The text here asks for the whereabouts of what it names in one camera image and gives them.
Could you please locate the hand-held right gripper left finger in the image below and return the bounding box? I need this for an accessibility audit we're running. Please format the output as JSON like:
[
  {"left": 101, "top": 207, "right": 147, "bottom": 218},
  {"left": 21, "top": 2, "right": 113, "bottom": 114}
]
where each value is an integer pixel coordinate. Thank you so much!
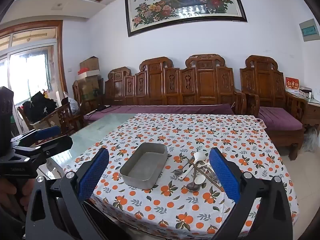
[{"left": 25, "top": 147, "right": 110, "bottom": 240}]

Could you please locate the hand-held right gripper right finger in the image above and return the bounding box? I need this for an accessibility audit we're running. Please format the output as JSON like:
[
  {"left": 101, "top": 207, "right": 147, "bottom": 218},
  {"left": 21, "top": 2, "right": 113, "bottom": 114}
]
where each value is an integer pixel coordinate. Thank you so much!
[{"left": 209, "top": 147, "right": 294, "bottom": 240}]

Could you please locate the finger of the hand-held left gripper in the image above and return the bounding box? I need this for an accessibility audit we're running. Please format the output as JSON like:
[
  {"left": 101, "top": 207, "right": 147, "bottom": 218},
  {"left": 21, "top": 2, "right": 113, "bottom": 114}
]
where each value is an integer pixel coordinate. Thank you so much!
[
  {"left": 11, "top": 126, "right": 62, "bottom": 147},
  {"left": 14, "top": 135, "right": 73, "bottom": 165}
]

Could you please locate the brown wooden chopstick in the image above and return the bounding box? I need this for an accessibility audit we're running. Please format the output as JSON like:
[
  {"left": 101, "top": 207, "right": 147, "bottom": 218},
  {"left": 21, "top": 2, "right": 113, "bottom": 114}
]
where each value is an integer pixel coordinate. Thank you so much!
[{"left": 184, "top": 158, "right": 224, "bottom": 192}]

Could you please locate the white fork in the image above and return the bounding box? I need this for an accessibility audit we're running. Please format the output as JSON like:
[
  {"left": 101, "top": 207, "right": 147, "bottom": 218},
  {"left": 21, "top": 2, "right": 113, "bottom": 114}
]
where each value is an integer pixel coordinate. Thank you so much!
[{"left": 197, "top": 162, "right": 213, "bottom": 174}]

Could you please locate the plain metal spoon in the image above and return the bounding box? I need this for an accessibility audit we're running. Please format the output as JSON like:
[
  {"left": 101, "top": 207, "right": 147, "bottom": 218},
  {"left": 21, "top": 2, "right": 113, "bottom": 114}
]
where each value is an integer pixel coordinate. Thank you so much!
[{"left": 186, "top": 159, "right": 200, "bottom": 192}]

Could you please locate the metal spoon smiley handle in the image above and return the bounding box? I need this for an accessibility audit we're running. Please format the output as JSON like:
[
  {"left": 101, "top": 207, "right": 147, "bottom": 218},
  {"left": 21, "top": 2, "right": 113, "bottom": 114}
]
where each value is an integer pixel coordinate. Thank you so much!
[{"left": 174, "top": 155, "right": 193, "bottom": 176}]

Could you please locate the grey metal tray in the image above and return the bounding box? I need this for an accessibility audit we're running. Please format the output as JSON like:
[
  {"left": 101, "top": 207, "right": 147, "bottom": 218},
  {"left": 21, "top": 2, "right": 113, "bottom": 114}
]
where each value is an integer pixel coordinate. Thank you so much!
[{"left": 119, "top": 142, "right": 168, "bottom": 190}]

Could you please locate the person's left hand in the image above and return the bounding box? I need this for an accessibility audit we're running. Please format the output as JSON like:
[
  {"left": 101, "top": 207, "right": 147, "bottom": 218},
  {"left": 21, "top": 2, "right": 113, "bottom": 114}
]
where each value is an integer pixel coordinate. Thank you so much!
[{"left": 0, "top": 177, "right": 35, "bottom": 222}]

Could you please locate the wooden chair with clothes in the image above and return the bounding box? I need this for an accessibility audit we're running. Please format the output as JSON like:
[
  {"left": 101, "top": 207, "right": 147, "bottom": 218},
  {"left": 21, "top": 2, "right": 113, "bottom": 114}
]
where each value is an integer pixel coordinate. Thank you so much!
[{"left": 17, "top": 102, "right": 83, "bottom": 135}]

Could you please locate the pile of black clothes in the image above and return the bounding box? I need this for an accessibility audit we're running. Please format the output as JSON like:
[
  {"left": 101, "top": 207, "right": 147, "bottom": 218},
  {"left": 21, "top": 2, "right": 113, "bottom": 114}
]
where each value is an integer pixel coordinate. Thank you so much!
[{"left": 22, "top": 92, "right": 57, "bottom": 124}]

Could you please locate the crumpled plastic bag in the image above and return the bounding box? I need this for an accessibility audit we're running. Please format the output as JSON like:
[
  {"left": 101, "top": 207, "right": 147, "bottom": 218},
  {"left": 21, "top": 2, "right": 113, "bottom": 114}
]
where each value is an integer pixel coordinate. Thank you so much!
[{"left": 67, "top": 97, "right": 80, "bottom": 115}]

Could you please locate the wooden corner chair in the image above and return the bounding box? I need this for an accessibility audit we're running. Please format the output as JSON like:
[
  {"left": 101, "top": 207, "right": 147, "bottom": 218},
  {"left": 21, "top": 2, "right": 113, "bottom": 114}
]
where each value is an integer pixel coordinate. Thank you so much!
[{"left": 72, "top": 79, "right": 104, "bottom": 108}]

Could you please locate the person's dark clothing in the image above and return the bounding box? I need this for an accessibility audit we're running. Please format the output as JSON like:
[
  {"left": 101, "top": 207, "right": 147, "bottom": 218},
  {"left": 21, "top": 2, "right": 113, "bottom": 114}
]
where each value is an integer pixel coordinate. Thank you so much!
[{"left": 0, "top": 202, "right": 28, "bottom": 240}]

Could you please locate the large cardboard box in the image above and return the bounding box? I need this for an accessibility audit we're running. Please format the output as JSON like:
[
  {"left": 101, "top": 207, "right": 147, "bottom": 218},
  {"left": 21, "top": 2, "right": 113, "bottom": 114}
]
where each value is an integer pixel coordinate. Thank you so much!
[{"left": 76, "top": 76, "right": 101, "bottom": 98}]

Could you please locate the orange fruit print tablecloth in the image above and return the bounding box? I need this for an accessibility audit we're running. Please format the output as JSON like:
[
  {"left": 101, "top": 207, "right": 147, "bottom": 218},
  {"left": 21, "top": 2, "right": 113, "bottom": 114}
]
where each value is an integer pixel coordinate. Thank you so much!
[{"left": 61, "top": 113, "right": 300, "bottom": 239}]

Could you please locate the wooden framed balcony window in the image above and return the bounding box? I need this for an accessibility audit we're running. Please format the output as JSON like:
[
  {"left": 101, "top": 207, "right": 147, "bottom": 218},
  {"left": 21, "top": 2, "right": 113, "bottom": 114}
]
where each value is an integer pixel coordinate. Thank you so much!
[{"left": 0, "top": 21, "right": 68, "bottom": 110}]

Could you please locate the white box with red item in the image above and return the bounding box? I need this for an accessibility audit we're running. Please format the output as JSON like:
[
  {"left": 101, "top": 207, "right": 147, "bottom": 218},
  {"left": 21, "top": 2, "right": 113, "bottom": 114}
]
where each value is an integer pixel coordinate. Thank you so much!
[{"left": 77, "top": 67, "right": 100, "bottom": 78}]

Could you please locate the small cardboard box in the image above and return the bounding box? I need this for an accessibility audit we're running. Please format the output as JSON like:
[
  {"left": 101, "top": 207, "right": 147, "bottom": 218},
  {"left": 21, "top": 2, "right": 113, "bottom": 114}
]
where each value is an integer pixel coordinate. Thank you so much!
[{"left": 80, "top": 56, "right": 100, "bottom": 72}]

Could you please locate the purple armchair cushion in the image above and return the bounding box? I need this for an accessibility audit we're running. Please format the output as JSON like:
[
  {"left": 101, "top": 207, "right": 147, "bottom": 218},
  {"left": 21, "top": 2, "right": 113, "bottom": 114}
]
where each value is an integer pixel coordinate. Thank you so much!
[{"left": 257, "top": 107, "right": 303, "bottom": 130}]

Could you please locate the purple sofa cushion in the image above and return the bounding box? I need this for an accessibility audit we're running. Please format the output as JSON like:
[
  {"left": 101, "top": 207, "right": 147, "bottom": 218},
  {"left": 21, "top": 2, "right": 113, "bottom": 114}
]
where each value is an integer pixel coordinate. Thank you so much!
[{"left": 84, "top": 104, "right": 235, "bottom": 122}]

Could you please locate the carved wooden sofa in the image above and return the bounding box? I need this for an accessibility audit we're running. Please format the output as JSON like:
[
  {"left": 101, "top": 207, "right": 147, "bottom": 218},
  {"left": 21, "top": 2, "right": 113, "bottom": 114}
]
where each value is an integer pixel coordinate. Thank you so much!
[{"left": 104, "top": 54, "right": 247, "bottom": 115}]

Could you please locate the clear plastic bag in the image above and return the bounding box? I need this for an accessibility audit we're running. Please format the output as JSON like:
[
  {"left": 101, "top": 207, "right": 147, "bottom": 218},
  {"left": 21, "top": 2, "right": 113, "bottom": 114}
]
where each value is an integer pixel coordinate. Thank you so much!
[{"left": 304, "top": 127, "right": 320, "bottom": 153}]

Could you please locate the carved wooden armchair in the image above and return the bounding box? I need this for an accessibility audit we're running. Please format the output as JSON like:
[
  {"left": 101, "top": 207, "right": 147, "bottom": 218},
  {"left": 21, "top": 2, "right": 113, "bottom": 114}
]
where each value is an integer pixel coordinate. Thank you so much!
[{"left": 239, "top": 55, "right": 309, "bottom": 160}]

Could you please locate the wooden side table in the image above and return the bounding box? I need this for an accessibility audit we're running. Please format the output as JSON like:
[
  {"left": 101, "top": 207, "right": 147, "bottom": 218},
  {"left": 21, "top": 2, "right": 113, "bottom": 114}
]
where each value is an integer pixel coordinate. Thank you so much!
[{"left": 285, "top": 90, "right": 320, "bottom": 130}]

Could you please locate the red box on side table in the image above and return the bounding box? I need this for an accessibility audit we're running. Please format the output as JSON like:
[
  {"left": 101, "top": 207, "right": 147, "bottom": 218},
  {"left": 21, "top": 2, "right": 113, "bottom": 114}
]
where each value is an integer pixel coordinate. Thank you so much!
[{"left": 285, "top": 77, "right": 300, "bottom": 93}]

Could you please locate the framed peacock flower painting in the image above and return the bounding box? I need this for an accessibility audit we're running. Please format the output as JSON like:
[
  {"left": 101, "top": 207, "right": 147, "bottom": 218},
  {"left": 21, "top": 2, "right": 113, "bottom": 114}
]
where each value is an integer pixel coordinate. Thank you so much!
[{"left": 124, "top": 0, "right": 248, "bottom": 37}]

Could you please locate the grey wall electrical panel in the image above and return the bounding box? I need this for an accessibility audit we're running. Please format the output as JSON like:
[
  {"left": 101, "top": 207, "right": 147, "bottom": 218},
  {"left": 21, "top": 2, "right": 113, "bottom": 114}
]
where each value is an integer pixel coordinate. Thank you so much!
[{"left": 299, "top": 18, "right": 320, "bottom": 42}]

